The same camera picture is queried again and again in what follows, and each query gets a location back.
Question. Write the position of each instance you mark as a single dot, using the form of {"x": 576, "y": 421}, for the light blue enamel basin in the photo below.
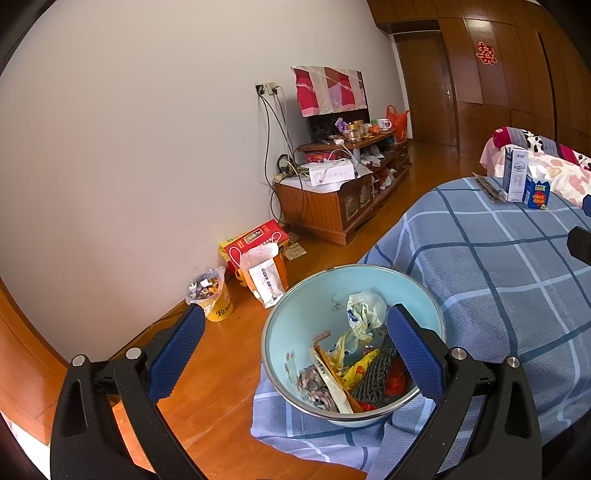
{"x": 304, "y": 304}

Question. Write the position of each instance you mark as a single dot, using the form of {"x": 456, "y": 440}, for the white plastic bag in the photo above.
{"x": 364, "y": 311}

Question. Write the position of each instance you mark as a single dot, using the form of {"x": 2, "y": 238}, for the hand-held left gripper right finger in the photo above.
{"x": 415, "y": 353}

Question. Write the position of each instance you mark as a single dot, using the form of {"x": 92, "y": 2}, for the white mug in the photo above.
{"x": 383, "y": 124}

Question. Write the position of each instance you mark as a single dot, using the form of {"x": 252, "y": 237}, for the red gift box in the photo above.
{"x": 258, "y": 235}

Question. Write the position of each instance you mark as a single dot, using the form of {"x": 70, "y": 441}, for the white flat box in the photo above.
{"x": 330, "y": 173}

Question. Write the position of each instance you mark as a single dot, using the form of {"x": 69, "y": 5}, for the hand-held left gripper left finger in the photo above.
{"x": 178, "y": 355}

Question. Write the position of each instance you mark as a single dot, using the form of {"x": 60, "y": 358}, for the brown paper bundle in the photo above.
{"x": 295, "y": 251}

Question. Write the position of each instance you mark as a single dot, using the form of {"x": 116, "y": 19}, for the yellow paper cup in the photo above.
{"x": 219, "y": 309}

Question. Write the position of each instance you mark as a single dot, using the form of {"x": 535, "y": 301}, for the wooden television cabinet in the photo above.
{"x": 318, "y": 212}

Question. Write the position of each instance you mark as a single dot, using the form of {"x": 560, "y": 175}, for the patchwork cloth cover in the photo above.
{"x": 328, "y": 90}

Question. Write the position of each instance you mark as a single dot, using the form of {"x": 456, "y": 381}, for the gold lid glass jar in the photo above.
{"x": 356, "y": 131}

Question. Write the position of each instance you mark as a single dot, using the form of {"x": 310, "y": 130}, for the pink heart quilt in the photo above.
{"x": 563, "y": 175}

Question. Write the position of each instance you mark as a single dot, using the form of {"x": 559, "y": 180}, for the white paper bag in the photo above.
{"x": 265, "y": 277}

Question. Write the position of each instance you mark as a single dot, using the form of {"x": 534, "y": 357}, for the blue milk carton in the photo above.
{"x": 538, "y": 196}

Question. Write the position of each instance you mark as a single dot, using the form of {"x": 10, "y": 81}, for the white milk carton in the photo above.
{"x": 515, "y": 175}

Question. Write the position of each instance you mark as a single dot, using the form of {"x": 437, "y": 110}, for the blue plaid tablecloth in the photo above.
{"x": 485, "y": 277}

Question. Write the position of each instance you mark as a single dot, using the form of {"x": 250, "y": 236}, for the wall socket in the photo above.
{"x": 267, "y": 88}

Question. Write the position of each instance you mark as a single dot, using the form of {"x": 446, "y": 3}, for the floral fabric scrap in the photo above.
{"x": 314, "y": 383}

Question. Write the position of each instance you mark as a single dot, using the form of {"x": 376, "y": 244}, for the yellow plastic bag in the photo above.
{"x": 360, "y": 369}

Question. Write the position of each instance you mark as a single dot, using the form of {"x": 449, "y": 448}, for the wooden door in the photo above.
{"x": 425, "y": 87}

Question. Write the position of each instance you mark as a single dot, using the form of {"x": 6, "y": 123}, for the grey knitted cloth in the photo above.
{"x": 376, "y": 374}

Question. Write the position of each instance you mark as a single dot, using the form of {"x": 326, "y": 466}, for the orange plastic bag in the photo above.
{"x": 398, "y": 122}

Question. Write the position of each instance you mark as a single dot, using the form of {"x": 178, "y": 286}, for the wooden wardrobe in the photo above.
{"x": 508, "y": 92}

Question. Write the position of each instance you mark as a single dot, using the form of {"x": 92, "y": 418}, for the red paper decoration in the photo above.
{"x": 486, "y": 53}

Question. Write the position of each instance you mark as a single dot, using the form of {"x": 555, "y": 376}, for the red patterned plastic bag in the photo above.
{"x": 397, "y": 381}

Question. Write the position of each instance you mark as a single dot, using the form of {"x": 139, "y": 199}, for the black television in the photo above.
{"x": 323, "y": 127}

